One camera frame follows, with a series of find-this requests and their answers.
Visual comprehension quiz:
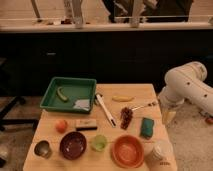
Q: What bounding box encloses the dark red grape bunch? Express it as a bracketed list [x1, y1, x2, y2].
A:
[121, 107, 133, 130]

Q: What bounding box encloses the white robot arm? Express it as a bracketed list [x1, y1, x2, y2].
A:
[158, 61, 213, 125]

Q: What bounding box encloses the grey cloth in tray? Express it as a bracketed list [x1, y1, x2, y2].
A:
[74, 99, 90, 111]

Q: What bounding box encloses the green plastic tray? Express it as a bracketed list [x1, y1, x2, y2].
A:
[40, 77, 96, 114]

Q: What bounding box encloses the green pepper in tray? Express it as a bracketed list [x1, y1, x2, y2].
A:
[56, 87, 68, 102]

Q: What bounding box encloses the metal fork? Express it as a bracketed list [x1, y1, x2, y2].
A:
[131, 102, 158, 111]

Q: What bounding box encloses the teal sponge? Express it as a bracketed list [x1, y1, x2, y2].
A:
[140, 118, 154, 139]

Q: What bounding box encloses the white lidded jar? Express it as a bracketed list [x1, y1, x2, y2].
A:
[152, 140, 173, 161]

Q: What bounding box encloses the yellow banana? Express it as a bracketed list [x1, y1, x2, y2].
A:
[112, 96, 134, 102]

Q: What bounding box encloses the orange bowl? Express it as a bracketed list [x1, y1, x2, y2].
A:
[111, 135, 144, 168]

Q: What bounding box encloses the light green cup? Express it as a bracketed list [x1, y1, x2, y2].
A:
[91, 135, 107, 152]

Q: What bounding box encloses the wooden block eraser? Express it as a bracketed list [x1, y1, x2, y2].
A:
[75, 119, 97, 131]

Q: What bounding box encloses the dark purple bowl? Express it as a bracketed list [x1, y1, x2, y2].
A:
[59, 131, 87, 160]

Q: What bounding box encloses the orange fruit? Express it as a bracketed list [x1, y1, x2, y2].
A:
[55, 120, 68, 133]

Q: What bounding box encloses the metal cup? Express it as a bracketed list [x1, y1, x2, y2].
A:
[34, 140, 52, 158]

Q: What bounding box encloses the white handled knife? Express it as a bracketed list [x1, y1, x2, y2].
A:
[95, 93, 116, 128]

